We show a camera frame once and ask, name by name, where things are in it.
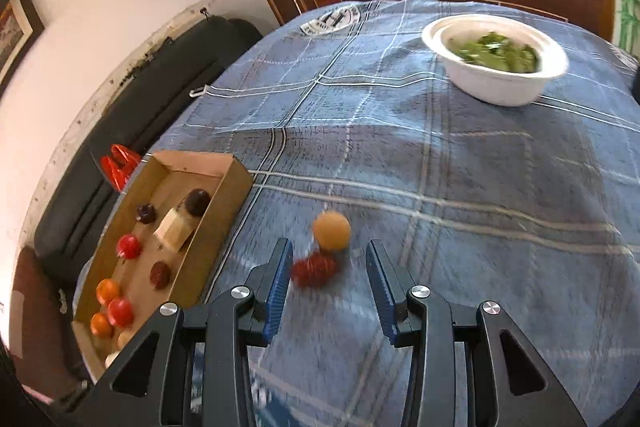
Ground black sofa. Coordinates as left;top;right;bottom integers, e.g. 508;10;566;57
34;17;263;285

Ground green bamboo print curtain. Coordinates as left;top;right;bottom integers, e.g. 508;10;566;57
612;0;640;58

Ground red bumpy lychee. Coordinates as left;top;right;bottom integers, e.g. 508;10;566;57
291;253;338;289

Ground red plastic bag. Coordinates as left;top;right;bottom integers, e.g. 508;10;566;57
100;144;142;194

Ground dark brown fruit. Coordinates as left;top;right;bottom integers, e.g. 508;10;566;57
150;261;172;290
182;188;211;217

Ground framed picture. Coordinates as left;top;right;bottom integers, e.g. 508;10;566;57
0;0;47;84

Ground orange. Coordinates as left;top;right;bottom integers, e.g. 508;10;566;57
96;278;122;306
90;313;114;339

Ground red tomato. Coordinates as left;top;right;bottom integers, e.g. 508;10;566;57
107;298;135;328
116;234;142;260

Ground white bowl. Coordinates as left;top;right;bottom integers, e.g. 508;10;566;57
421;14;569;108

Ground green leafy vegetables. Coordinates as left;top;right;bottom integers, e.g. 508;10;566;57
450;32;541;72

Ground cardboard box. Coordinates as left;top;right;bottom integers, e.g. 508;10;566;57
71;150;255;383

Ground blue plaid blanket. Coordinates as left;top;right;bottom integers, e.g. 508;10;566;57
85;0;640;427

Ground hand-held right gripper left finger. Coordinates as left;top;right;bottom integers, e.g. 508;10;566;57
65;238;294;427

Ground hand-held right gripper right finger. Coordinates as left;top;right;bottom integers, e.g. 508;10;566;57
366;239;586;427

